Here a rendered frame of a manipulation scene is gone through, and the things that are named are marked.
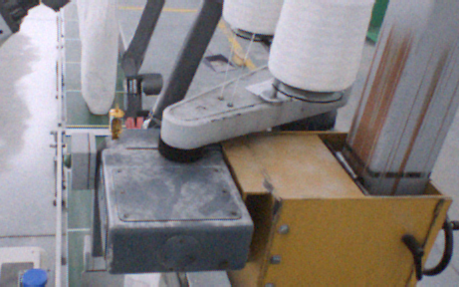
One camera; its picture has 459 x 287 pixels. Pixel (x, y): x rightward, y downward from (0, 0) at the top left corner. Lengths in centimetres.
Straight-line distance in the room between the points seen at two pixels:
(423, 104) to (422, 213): 20
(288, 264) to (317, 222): 10
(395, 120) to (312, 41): 25
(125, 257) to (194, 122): 27
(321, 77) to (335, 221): 28
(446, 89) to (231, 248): 46
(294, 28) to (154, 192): 35
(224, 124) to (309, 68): 22
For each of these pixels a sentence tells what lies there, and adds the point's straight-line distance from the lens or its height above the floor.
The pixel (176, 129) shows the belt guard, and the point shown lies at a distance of 99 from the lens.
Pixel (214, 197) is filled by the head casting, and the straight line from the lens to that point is 95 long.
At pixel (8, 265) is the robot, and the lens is 237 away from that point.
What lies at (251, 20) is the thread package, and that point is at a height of 156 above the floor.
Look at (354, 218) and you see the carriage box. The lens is 107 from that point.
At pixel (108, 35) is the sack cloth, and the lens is 293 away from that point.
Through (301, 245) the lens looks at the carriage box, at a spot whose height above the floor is 123.
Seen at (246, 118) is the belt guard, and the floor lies 140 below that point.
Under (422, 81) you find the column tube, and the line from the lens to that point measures 104.
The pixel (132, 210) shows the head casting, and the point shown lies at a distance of 90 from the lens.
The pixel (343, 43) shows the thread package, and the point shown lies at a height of 161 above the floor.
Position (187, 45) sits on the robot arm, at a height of 143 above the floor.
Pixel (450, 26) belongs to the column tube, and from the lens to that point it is 102.
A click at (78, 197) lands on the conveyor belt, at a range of 249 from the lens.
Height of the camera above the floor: 189
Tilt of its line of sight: 29 degrees down
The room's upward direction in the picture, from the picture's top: 6 degrees clockwise
